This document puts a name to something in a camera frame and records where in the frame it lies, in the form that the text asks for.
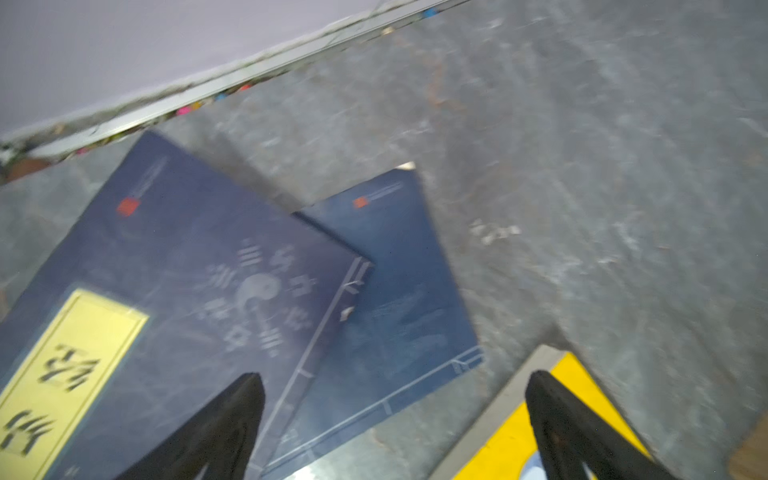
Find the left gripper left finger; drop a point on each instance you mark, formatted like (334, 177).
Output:
(216, 443)

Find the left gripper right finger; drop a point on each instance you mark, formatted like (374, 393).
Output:
(575, 443)

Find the blue book with yellow label left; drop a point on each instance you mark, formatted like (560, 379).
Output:
(173, 282)

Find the wooden two-tier shelf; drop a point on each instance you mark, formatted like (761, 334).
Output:
(749, 461)

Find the blue book under left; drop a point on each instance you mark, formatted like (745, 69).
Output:
(409, 334)

